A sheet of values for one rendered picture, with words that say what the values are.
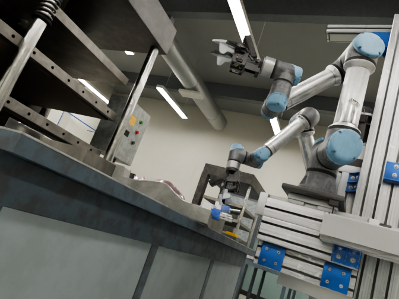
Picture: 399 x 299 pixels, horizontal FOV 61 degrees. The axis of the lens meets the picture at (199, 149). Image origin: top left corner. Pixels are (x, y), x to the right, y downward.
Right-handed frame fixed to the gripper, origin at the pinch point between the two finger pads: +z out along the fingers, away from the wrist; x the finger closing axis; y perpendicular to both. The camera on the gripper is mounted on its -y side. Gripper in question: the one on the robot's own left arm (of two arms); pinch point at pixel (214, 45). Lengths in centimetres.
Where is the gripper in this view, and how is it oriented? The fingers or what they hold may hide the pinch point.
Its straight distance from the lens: 140.5
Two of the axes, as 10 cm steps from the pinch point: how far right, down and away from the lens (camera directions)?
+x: -0.7, 3.8, 9.2
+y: -3.1, 8.7, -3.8
